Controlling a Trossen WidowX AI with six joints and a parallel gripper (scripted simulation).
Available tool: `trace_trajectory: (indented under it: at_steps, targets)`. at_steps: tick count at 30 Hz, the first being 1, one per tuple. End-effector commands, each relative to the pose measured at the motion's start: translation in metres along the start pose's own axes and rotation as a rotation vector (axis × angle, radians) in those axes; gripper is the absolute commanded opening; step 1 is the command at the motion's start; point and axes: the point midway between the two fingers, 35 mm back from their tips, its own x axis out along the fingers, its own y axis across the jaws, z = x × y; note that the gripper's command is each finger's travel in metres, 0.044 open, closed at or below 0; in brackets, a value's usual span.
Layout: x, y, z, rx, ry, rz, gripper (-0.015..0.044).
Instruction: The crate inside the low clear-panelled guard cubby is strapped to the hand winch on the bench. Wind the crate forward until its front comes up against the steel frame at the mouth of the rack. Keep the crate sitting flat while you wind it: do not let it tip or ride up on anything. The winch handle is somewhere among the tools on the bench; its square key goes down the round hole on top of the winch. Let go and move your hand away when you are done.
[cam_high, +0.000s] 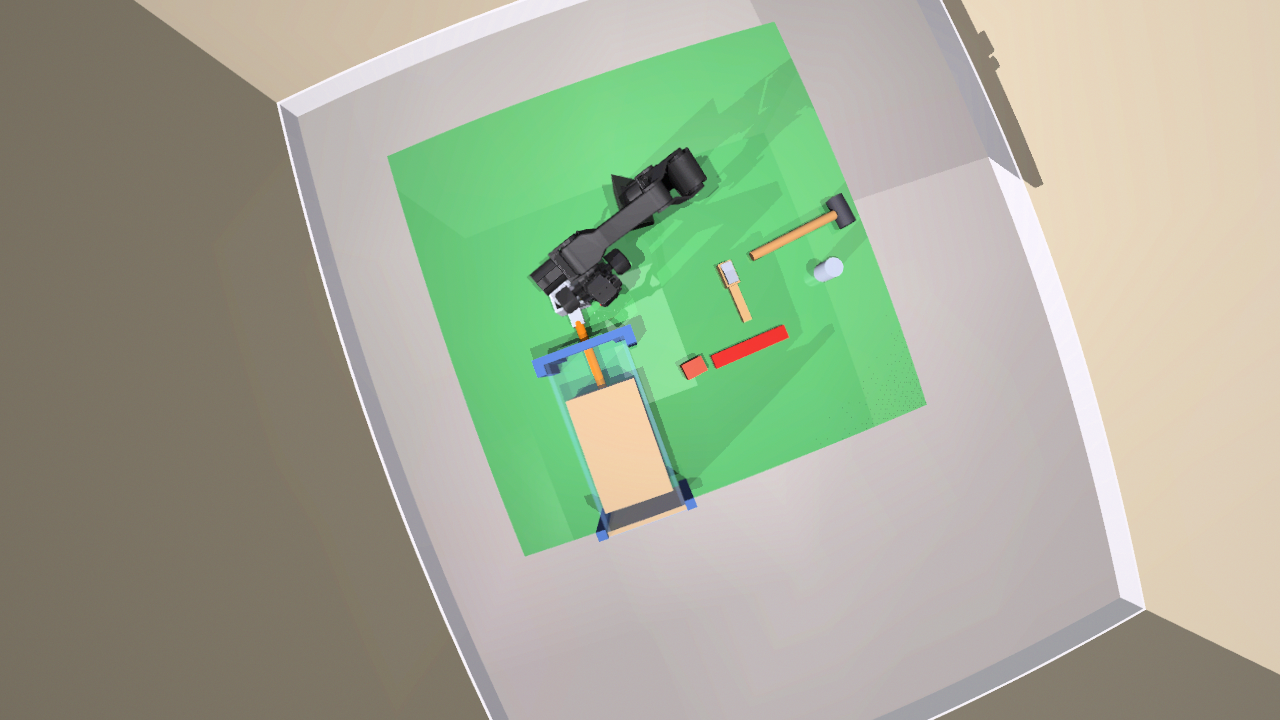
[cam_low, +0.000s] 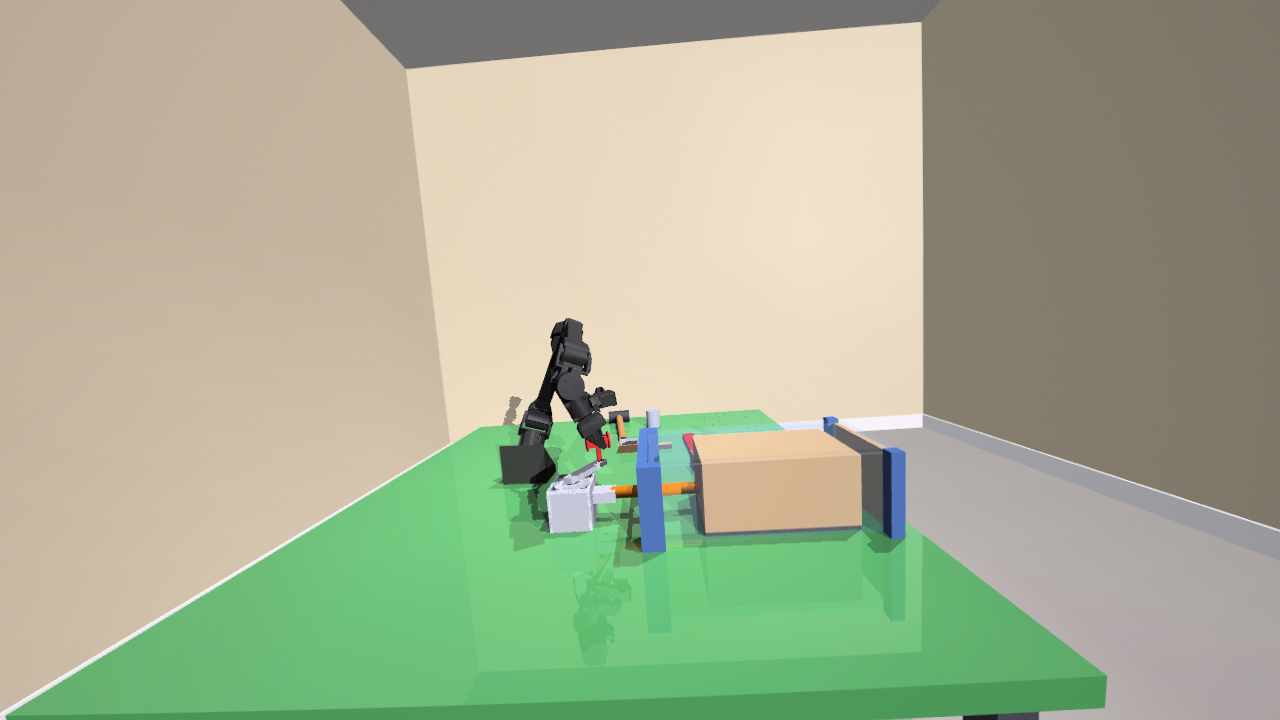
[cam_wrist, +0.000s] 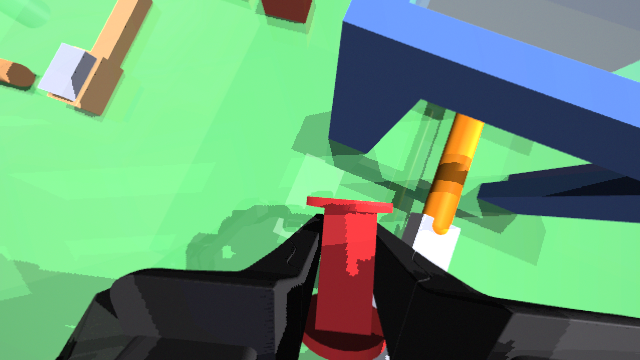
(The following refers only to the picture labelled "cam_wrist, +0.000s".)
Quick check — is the mallet with orange handle and dark grey head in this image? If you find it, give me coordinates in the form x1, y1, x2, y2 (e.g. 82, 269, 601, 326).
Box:
0, 59, 36, 86

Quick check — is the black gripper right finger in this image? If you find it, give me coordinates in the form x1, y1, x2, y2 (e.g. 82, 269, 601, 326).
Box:
373, 223, 640, 360

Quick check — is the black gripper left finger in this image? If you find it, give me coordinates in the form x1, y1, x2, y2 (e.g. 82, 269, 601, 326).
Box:
110, 213, 324, 360

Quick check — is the blue rectangular frame bar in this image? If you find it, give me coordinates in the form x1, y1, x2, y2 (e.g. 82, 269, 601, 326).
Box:
328, 0, 640, 224

